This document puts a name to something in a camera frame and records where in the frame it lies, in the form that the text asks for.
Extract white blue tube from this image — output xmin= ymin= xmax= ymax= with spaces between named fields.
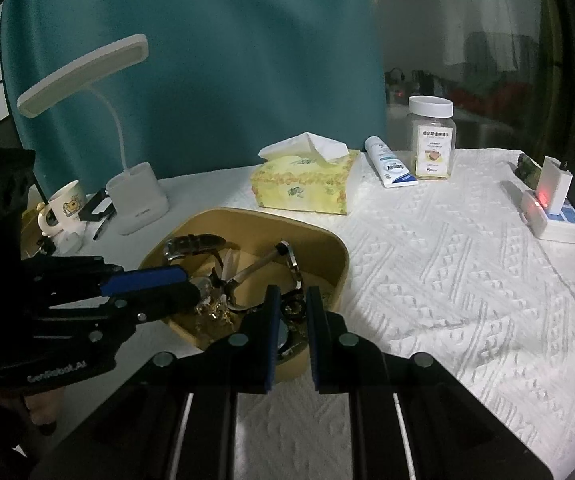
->
xmin=364 ymin=135 xmax=419 ymax=189

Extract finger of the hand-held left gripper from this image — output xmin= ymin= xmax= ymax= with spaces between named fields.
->
xmin=99 ymin=265 xmax=192 ymax=297
xmin=112 ymin=281 xmax=202 ymax=326

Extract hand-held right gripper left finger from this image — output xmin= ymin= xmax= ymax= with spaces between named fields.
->
xmin=30 ymin=284 xmax=283 ymax=480

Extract person's left hand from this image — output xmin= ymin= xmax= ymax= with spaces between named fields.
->
xmin=24 ymin=391 xmax=59 ymax=434

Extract black frame sunglasses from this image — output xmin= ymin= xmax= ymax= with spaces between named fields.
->
xmin=212 ymin=241 xmax=304 ymax=313

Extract white power strip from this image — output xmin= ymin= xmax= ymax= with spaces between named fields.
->
xmin=519 ymin=189 xmax=575 ymax=245

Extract clear jar white lid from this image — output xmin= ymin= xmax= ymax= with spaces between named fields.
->
xmin=407 ymin=95 xmax=456 ymax=181

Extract yellow tissue pack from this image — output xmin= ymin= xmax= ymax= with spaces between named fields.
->
xmin=250 ymin=132 xmax=361 ymax=217

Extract camouflage pouch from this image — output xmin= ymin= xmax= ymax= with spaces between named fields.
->
xmin=514 ymin=152 xmax=544 ymax=192

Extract black pen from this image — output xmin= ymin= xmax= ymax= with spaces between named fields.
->
xmin=92 ymin=211 xmax=117 ymax=241

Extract white charger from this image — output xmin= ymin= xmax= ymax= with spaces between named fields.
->
xmin=537 ymin=156 xmax=573 ymax=212

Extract gold charm bracelet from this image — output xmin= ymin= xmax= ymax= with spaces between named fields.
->
xmin=194 ymin=299 xmax=234 ymax=332

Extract cartoon print mug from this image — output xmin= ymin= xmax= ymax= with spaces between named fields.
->
xmin=36 ymin=179 xmax=89 ymax=239

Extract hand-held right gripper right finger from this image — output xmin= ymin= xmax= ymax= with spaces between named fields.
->
xmin=307 ymin=285 xmax=554 ymax=480

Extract thin cable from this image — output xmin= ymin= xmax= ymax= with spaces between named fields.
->
xmin=522 ymin=210 xmax=575 ymax=333

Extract brown strap wristwatch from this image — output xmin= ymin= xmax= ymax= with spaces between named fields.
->
xmin=164 ymin=233 xmax=224 ymax=264

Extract black folding clip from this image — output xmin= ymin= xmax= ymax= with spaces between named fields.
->
xmin=78 ymin=188 xmax=117 ymax=222

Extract teal curtain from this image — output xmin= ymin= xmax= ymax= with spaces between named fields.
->
xmin=0 ymin=0 xmax=387 ymax=192

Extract white desk lamp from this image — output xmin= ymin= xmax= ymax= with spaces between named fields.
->
xmin=16 ymin=33 xmax=171 ymax=237

